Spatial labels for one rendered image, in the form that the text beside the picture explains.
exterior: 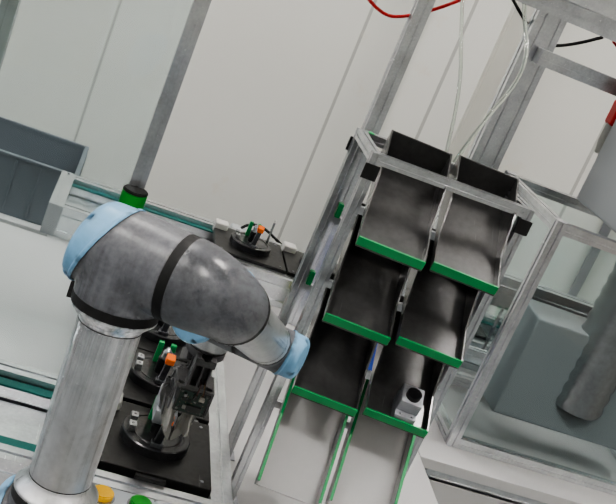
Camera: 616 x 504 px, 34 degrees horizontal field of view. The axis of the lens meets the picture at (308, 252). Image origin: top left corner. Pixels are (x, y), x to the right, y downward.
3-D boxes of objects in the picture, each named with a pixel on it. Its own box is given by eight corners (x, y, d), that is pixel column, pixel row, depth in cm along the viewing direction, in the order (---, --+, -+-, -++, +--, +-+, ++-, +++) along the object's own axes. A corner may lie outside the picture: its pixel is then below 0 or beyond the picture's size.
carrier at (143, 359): (206, 429, 215) (226, 380, 212) (97, 398, 210) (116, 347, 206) (204, 376, 238) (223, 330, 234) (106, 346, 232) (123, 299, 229)
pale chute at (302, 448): (316, 507, 196) (321, 503, 193) (253, 484, 196) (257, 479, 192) (356, 379, 209) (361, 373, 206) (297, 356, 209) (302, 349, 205)
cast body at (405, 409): (409, 430, 196) (423, 410, 191) (388, 422, 195) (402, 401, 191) (415, 398, 202) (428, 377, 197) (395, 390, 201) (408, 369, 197)
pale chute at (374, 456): (385, 526, 200) (392, 523, 196) (324, 503, 199) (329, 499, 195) (420, 399, 213) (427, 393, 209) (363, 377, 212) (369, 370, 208)
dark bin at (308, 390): (353, 418, 192) (367, 395, 187) (290, 393, 191) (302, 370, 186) (376, 317, 213) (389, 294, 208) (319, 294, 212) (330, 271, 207)
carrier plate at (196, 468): (208, 499, 192) (212, 489, 191) (85, 466, 186) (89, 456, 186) (206, 432, 214) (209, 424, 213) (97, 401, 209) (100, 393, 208)
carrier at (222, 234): (284, 276, 322) (298, 242, 318) (213, 253, 317) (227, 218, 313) (278, 250, 344) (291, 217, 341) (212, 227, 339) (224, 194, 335)
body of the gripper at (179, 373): (163, 410, 176) (186, 352, 172) (165, 386, 184) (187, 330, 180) (205, 422, 177) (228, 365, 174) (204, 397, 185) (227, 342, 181)
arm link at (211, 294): (276, 263, 119) (320, 332, 166) (195, 227, 121) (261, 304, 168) (232, 352, 117) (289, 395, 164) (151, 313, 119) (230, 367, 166)
